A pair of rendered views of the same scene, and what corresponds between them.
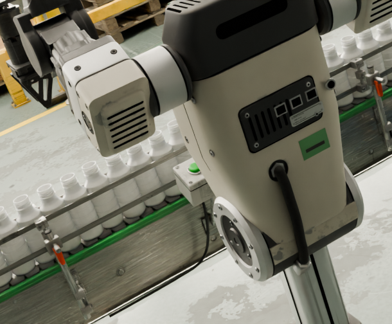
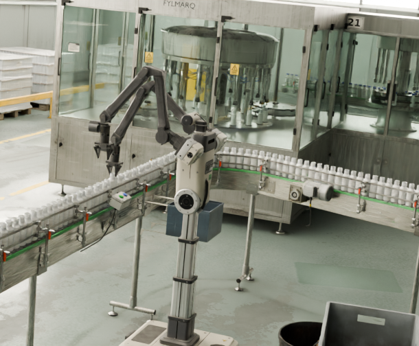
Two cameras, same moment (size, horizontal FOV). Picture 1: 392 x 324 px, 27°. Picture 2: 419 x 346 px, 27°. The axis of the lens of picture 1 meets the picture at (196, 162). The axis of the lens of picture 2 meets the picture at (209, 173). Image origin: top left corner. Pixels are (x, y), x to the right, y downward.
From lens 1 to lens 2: 4.39 m
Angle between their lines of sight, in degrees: 53
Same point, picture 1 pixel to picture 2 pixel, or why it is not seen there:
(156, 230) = (95, 221)
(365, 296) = (67, 308)
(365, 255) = (53, 296)
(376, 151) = (135, 215)
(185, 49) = (203, 143)
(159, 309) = not seen: outside the picture
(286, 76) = (211, 157)
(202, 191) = (123, 204)
